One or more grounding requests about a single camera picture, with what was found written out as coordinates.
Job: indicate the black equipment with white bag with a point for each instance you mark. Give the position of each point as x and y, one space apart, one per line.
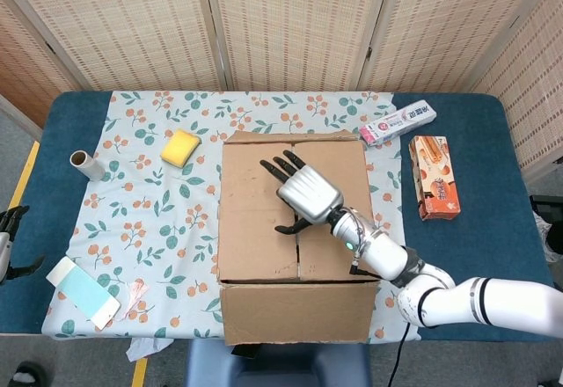
545 211

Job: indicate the brown cardboard box red top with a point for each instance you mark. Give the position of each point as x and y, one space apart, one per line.
255 228

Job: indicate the black flat object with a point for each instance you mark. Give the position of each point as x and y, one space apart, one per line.
245 351

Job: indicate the black shoe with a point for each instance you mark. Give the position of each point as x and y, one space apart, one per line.
28 376

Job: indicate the teal white card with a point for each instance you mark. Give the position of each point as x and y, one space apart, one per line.
83 292

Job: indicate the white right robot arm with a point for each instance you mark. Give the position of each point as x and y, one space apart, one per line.
440 294

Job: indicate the white toothpaste box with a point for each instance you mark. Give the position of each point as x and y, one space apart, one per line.
396 124

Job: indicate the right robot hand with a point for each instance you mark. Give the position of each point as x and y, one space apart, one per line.
308 193

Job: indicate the orange biscuit box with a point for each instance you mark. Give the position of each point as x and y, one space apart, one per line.
435 180

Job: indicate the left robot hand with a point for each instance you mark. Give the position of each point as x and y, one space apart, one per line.
4 250

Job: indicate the grey cardboard tube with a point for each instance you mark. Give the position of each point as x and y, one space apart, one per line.
88 167

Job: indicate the blue robot base seat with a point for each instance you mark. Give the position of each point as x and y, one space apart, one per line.
281 367

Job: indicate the yellow sponge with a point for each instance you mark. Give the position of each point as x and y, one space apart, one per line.
179 148

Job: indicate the bamboo folding screen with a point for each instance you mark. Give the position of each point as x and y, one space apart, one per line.
299 26

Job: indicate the floral fruit print tablecloth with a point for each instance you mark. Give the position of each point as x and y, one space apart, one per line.
154 220

